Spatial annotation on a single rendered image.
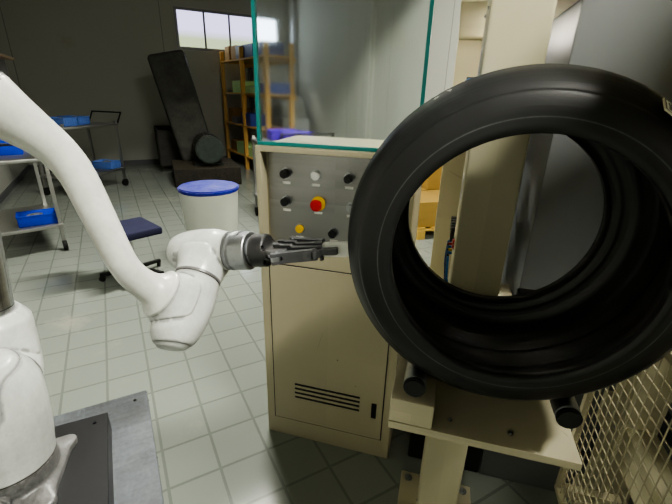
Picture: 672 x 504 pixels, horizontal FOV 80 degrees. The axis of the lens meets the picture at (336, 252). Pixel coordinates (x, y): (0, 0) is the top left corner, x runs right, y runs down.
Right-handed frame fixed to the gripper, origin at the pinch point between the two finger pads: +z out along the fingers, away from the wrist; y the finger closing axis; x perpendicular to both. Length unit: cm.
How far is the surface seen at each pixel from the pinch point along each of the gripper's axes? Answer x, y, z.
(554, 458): 39, -11, 41
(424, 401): 29.7, -9.6, 17.2
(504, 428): 38, -6, 33
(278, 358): 66, 50, -47
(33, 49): -182, 515, -658
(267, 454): 107, 38, -54
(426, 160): -18.9, -12.9, 19.5
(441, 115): -25.2, -11.0, 21.8
